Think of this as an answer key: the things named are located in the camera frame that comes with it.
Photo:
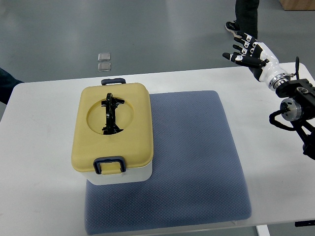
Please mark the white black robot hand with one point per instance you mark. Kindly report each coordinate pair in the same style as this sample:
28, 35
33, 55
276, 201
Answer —
256, 56

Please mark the white storage box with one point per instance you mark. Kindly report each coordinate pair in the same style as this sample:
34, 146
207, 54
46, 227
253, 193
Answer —
123, 175

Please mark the blue grey cushion mat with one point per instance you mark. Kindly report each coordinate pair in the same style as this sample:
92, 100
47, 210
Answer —
197, 176

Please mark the cardboard box corner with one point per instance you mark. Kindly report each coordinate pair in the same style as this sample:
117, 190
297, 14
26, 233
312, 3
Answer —
298, 5

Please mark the dark object left edge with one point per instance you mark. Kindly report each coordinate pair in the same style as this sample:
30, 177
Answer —
7, 84

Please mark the person legs dark trousers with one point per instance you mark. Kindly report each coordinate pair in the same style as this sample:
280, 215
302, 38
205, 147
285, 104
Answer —
246, 13

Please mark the yellow box lid black handle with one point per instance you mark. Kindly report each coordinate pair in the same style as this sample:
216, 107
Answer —
114, 129

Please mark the black table bracket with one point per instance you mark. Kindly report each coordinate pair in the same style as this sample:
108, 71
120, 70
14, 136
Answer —
304, 223

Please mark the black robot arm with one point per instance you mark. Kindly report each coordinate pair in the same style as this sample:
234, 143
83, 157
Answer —
296, 109

